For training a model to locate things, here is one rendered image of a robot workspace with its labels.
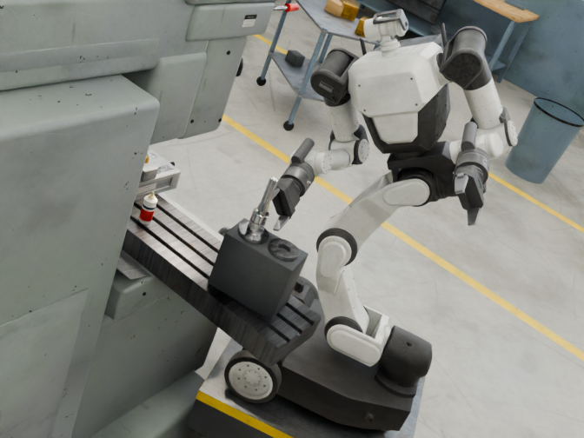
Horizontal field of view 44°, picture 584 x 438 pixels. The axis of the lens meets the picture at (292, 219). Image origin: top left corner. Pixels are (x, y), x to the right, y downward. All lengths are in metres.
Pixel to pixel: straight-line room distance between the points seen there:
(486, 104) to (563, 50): 7.14
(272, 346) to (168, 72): 0.78
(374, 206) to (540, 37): 7.20
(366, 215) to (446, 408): 1.56
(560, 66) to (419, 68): 7.27
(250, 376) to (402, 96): 1.11
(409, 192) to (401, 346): 0.61
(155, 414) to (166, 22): 1.53
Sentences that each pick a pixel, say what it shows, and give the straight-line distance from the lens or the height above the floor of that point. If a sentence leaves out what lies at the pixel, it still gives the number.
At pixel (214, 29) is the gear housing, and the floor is 1.66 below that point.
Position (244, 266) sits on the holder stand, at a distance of 2.04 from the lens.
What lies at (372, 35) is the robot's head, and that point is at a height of 1.70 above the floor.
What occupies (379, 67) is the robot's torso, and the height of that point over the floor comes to 1.63.
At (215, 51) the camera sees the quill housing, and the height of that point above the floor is 1.59.
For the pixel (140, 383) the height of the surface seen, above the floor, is 0.34.
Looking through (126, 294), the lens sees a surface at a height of 0.87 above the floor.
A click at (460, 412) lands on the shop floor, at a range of 3.75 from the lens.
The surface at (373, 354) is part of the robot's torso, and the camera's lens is 2.61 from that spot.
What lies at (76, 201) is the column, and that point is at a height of 1.35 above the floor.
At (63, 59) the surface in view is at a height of 1.62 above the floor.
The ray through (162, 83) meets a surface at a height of 1.53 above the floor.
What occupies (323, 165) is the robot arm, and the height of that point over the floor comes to 1.32.
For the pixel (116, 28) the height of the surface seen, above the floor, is 1.68.
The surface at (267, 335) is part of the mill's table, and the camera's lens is 2.04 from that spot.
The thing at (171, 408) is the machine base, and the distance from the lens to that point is 2.81.
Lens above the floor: 2.25
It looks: 30 degrees down
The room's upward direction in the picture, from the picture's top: 22 degrees clockwise
